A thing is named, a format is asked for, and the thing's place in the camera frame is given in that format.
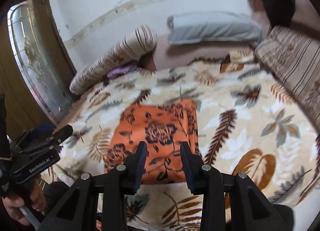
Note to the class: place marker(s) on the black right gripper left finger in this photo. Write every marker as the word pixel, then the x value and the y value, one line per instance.
pixel 123 180

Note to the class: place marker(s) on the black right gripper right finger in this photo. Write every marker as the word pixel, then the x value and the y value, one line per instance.
pixel 207 181

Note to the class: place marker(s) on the orange black floral garment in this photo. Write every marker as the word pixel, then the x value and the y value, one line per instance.
pixel 163 128

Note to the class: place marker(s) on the person's left hand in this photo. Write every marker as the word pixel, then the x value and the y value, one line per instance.
pixel 13 203

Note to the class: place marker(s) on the cream leaf-print fleece blanket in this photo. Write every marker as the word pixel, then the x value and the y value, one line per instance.
pixel 246 121

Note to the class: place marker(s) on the wooden door with glass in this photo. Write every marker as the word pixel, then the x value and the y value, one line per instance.
pixel 35 68

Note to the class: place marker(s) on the purple satin cloth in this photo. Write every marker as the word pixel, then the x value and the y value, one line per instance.
pixel 122 70

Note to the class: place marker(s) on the mauve bed sheet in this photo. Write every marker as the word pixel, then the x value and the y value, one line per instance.
pixel 305 20

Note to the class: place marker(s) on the beige brown-striped bolster pillow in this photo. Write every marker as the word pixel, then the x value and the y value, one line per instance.
pixel 140 42

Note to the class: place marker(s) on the beige plaid striped cushion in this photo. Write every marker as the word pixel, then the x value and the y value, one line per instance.
pixel 294 60

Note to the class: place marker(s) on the grey quilted pillow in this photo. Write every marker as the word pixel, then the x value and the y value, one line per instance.
pixel 213 26

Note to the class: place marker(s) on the black cloth on bed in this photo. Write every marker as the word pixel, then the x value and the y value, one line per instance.
pixel 279 12

